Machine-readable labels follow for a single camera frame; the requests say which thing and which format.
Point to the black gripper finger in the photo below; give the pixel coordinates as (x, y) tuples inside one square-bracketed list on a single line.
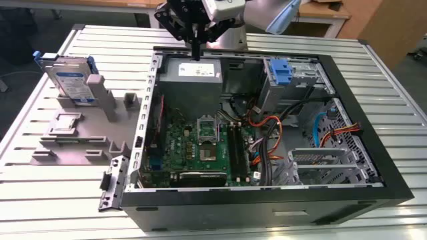
[(170, 22), (201, 45)]

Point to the hard disk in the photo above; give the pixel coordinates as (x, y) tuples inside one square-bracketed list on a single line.
[(71, 80)]

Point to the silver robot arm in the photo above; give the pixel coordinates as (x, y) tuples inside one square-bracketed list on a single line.
[(238, 32)]

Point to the grey metal disk bay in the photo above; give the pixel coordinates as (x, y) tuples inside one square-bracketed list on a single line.
[(334, 151)]

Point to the grey power supply unit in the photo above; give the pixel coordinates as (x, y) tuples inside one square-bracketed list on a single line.
[(190, 100)]

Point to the blue drive bay latch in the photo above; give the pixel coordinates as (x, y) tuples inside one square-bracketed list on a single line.
[(282, 72)]

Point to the grey metal drive cage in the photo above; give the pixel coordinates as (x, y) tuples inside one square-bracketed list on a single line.
[(272, 100)]

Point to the green motherboard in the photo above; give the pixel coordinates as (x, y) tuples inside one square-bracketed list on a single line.
[(181, 150)]

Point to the CPU socket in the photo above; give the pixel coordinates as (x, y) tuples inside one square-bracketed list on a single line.
[(209, 153)]

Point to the RAM slot white clips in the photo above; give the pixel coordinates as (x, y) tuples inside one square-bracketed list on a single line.
[(234, 152), (244, 152)]

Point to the grey parts rack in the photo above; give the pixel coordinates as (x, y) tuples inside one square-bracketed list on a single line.
[(94, 130)]

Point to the silver CPU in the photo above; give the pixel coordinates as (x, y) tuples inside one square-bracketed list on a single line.
[(65, 123)]

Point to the black graphics card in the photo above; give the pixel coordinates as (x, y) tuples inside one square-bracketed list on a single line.
[(201, 179)]

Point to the brown wooden cabinet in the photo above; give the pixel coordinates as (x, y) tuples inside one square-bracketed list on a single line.
[(394, 25)]

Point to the black PC case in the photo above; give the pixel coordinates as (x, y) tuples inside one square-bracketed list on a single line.
[(234, 205)]

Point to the grey swivel chair base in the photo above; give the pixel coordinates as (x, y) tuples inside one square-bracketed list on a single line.
[(421, 53)]

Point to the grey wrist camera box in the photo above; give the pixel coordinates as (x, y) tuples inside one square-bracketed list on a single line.
[(228, 10)]

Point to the grey slot retention bracket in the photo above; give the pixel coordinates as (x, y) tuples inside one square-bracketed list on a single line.
[(114, 185)]

